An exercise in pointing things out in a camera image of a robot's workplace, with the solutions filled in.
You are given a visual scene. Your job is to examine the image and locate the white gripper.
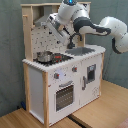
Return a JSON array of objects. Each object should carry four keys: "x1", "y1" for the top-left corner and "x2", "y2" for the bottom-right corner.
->
[{"x1": 46, "y1": 14, "x2": 67, "y2": 40}]

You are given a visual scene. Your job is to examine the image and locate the silver toy pot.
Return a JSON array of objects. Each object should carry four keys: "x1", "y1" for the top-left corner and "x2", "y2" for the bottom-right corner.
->
[{"x1": 37, "y1": 51, "x2": 53, "y2": 62}]

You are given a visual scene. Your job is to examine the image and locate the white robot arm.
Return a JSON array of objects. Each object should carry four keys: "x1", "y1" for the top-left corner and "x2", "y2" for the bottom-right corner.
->
[{"x1": 46, "y1": 0, "x2": 128, "y2": 54}]

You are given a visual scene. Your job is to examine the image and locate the wooden toy kitchen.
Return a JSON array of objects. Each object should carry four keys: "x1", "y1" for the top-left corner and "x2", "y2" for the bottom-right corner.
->
[{"x1": 22, "y1": 4, "x2": 105, "y2": 128}]

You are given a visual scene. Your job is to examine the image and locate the black toy faucet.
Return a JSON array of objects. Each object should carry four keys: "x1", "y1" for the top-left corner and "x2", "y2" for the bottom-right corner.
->
[{"x1": 67, "y1": 33, "x2": 80, "y2": 49}]

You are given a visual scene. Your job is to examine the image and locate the grey toy range hood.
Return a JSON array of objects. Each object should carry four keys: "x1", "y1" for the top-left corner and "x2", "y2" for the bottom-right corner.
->
[{"x1": 34, "y1": 5, "x2": 53, "y2": 27}]

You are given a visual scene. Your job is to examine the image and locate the black toy stovetop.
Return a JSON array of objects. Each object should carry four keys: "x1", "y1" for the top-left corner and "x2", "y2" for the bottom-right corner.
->
[{"x1": 35, "y1": 53, "x2": 71, "y2": 67}]

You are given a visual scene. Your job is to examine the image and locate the grey toy sink basin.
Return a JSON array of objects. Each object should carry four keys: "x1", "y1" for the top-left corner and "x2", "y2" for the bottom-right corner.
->
[{"x1": 66, "y1": 47, "x2": 94, "y2": 56}]

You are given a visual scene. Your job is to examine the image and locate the red right oven knob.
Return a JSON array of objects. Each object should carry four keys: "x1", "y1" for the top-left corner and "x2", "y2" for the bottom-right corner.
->
[{"x1": 72, "y1": 66, "x2": 77, "y2": 72}]

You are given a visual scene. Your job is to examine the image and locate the red oven knob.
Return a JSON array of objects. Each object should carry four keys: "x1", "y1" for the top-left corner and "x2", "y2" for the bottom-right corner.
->
[
  {"x1": 72, "y1": 66, "x2": 77, "y2": 72},
  {"x1": 54, "y1": 73, "x2": 60, "y2": 79}
]

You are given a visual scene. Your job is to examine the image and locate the red left oven knob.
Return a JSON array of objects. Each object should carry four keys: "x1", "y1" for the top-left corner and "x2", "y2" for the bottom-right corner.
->
[{"x1": 54, "y1": 73, "x2": 60, "y2": 79}]

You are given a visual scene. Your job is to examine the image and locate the toy dishwasher door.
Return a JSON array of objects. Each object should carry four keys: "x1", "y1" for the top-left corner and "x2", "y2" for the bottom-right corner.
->
[{"x1": 80, "y1": 56, "x2": 102, "y2": 106}]

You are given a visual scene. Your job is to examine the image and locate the toy oven door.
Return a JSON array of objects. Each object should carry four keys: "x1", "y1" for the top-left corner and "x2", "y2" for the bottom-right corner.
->
[{"x1": 56, "y1": 84, "x2": 74, "y2": 111}]

